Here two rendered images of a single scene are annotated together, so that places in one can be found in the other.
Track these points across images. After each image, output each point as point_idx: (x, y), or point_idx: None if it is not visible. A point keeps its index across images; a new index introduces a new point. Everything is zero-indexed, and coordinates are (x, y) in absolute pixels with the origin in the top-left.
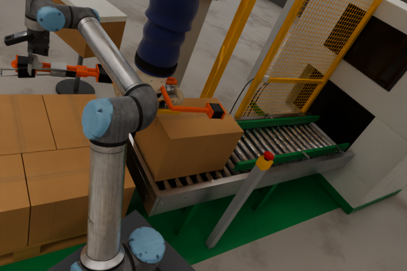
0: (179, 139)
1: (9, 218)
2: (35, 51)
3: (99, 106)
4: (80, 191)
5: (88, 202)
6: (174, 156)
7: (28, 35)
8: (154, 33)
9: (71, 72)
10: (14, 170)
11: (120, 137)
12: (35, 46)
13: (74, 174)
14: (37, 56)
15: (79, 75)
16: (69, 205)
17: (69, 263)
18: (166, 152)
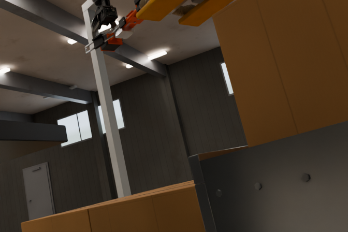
0: (232, 6)
1: (77, 231)
2: (101, 18)
3: None
4: (141, 196)
5: (146, 221)
6: (256, 63)
7: (96, 9)
8: None
9: (120, 20)
10: (134, 196)
11: None
12: (97, 13)
13: (168, 189)
14: (99, 20)
15: (128, 20)
16: (124, 220)
17: None
18: (223, 54)
